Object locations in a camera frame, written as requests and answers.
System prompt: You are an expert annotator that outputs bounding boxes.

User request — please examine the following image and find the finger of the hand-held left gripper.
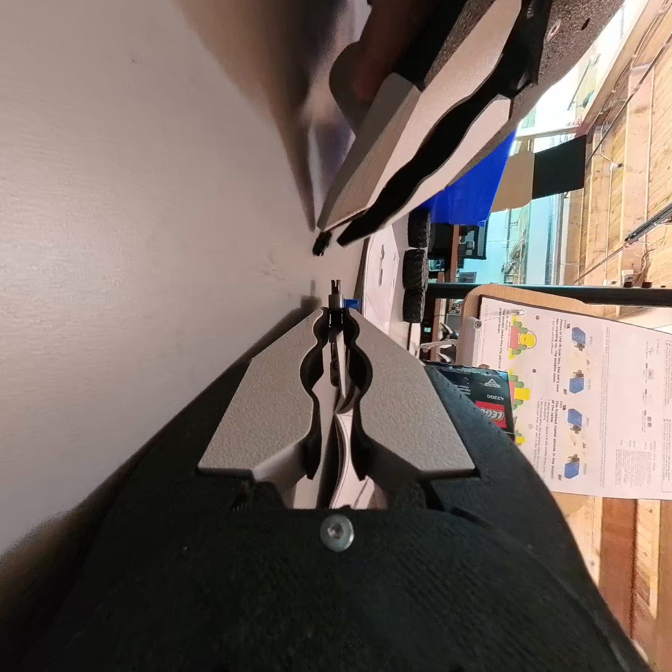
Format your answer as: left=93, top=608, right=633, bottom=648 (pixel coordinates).
left=316, top=0, right=532, bottom=234
left=338, top=99, right=513, bottom=246

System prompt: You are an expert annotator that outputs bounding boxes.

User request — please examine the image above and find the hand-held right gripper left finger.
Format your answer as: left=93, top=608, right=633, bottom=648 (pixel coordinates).
left=197, top=308, right=329, bottom=509

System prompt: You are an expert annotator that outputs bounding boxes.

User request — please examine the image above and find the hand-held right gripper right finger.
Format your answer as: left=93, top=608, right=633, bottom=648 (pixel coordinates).
left=342, top=308, right=482, bottom=509

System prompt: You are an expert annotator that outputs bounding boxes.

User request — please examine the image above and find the grey beam with blue pin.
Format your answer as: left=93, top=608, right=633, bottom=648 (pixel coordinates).
left=327, top=280, right=361, bottom=400

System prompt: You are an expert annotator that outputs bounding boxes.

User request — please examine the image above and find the white desk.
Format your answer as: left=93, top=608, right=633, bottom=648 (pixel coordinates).
left=0, top=0, right=415, bottom=578

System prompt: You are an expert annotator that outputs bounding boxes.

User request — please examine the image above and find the person's left hand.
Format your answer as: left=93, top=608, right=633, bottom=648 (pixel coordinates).
left=356, top=0, right=459, bottom=103

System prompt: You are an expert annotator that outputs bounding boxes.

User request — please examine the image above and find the blue plastic bin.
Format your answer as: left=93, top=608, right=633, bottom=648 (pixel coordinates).
left=422, top=128, right=518, bottom=226

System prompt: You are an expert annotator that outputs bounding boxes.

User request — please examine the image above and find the pale wooden panel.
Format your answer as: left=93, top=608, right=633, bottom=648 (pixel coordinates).
left=491, top=149, right=536, bottom=213

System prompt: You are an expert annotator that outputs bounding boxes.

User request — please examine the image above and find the black toy set box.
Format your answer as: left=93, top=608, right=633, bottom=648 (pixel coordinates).
left=422, top=359, right=518, bottom=442

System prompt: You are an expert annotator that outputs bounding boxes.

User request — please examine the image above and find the black panel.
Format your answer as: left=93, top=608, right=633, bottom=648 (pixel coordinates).
left=530, top=135, right=588, bottom=199

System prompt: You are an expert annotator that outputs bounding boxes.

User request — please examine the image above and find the instruction sheet on board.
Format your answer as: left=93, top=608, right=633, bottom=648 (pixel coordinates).
left=462, top=283, right=672, bottom=518

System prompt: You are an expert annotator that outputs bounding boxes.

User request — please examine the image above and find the black metal bar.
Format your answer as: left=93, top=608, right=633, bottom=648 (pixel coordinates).
left=428, top=282, right=672, bottom=308

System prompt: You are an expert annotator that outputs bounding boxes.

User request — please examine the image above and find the white plastic mount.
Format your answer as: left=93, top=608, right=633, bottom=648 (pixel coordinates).
left=456, top=315, right=483, bottom=365

